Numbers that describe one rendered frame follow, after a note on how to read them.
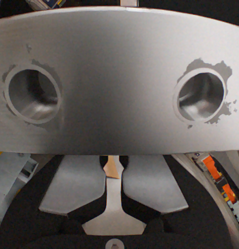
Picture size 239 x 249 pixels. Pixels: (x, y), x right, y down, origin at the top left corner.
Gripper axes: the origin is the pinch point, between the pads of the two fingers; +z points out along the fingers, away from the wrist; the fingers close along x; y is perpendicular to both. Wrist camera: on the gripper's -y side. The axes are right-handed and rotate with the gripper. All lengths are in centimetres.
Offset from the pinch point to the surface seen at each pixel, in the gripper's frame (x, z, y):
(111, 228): -1, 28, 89
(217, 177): 238, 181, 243
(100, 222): -7, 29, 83
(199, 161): 415, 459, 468
